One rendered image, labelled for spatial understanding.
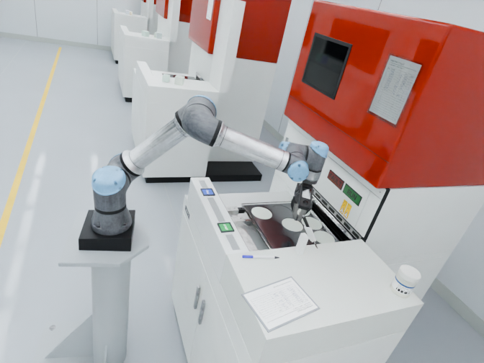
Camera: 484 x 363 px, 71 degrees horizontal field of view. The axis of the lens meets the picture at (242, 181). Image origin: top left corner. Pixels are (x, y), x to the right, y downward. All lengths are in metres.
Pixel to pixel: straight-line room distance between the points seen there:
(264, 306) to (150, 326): 1.22
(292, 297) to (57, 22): 8.44
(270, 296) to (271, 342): 0.15
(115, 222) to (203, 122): 0.52
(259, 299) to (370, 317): 0.37
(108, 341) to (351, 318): 1.15
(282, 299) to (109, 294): 0.79
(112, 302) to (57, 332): 0.62
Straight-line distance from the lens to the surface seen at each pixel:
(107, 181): 1.31
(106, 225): 1.39
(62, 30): 9.08
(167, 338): 2.18
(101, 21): 9.02
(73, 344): 2.05
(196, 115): 1.17
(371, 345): 1.43
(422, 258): 2.00
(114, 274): 1.54
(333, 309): 1.20
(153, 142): 1.35
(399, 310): 1.33
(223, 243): 1.29
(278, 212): 1.65
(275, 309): 1.11
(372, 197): 1.50
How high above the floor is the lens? 1.78
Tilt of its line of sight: 28 degrees down
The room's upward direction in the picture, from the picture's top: 13 degrees clockwise
